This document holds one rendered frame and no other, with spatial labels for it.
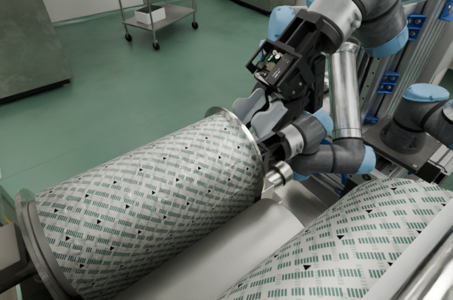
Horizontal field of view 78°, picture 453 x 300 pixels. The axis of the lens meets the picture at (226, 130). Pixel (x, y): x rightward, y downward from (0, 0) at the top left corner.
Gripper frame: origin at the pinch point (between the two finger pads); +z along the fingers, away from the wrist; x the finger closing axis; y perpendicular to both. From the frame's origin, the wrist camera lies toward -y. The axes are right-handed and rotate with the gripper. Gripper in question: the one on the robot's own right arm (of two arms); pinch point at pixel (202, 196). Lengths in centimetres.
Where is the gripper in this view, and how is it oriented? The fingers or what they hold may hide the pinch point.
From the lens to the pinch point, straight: 56.9
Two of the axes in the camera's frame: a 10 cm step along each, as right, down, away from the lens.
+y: 0.0, -7.5, -6.6
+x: 5.9, 5.3, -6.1
